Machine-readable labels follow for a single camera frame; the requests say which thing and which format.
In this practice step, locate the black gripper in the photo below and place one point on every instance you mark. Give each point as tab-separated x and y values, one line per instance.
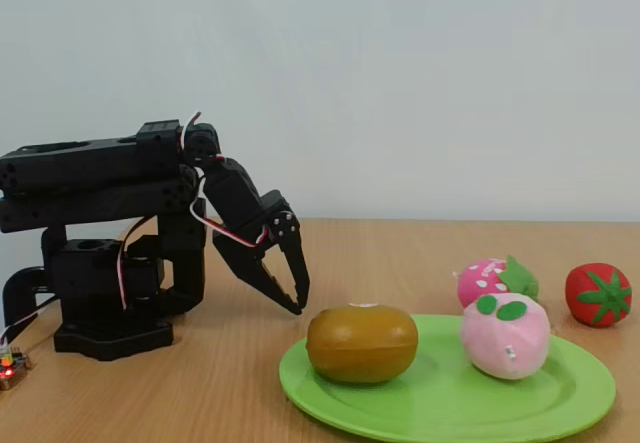
264	213

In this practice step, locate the pink plush peach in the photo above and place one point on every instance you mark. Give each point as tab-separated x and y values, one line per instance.
505	343

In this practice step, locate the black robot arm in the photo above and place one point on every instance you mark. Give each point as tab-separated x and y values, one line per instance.
75	163

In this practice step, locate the green plate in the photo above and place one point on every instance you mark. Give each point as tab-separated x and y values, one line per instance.
425	405

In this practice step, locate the brown kiwi toy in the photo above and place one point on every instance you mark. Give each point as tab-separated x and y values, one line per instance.
360	343

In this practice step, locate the pink plush strawberry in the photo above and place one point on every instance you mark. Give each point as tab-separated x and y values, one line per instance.
480	275

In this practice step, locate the black table clamp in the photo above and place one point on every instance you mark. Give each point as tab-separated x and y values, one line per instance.
12	288

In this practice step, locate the small controller circuit board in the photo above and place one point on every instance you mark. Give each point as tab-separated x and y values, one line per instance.
12	368

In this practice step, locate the red plush tomato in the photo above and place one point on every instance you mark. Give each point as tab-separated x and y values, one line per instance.
595	295

